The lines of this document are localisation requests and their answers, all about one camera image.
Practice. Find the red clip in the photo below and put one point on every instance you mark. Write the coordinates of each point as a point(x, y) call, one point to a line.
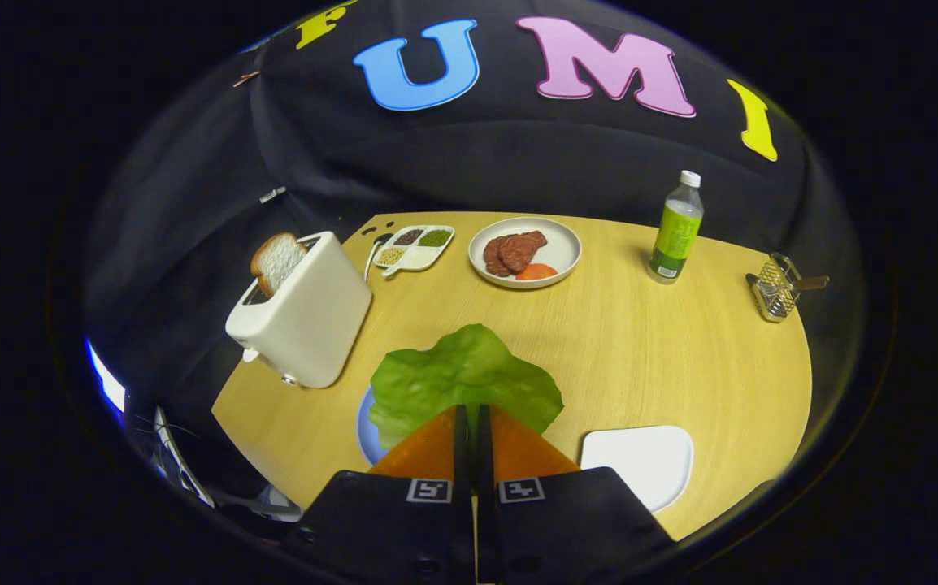
point(245, 78)

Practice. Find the brown meat patty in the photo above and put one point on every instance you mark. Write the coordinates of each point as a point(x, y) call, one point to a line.
point(492, 258)
point(522, 248)

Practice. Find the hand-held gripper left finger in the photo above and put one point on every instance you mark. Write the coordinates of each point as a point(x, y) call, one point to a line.
point(388, 528)

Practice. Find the clear bottle with green label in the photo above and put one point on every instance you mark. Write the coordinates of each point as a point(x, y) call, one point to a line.
point(675, 236)

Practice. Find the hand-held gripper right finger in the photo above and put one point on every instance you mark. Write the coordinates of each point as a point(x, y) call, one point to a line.
point(566, 528)

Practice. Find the toasted bread slice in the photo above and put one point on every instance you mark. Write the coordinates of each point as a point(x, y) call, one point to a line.
point(278, 260)

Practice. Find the white square plate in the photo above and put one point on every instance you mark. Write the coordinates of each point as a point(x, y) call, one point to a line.
point(640, 463)

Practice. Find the green lettuce leaf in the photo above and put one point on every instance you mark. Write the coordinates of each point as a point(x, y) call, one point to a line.
point(461, 374)

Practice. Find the white round plate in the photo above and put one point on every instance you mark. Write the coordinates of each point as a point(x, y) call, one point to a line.
point(562, 244)

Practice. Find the blue round plate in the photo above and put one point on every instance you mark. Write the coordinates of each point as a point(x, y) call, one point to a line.
point(367, 431)

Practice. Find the white clip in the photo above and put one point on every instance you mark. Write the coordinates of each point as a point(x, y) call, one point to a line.
point(272, 194)

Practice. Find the red tomato slice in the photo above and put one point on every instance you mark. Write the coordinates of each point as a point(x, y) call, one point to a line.
point(536, 272)

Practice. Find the white toaster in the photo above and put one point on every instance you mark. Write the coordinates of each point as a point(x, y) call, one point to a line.
point(306, 317)

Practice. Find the white divided seasoning tray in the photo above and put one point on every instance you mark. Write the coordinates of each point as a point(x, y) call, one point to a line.
point(420, 256)

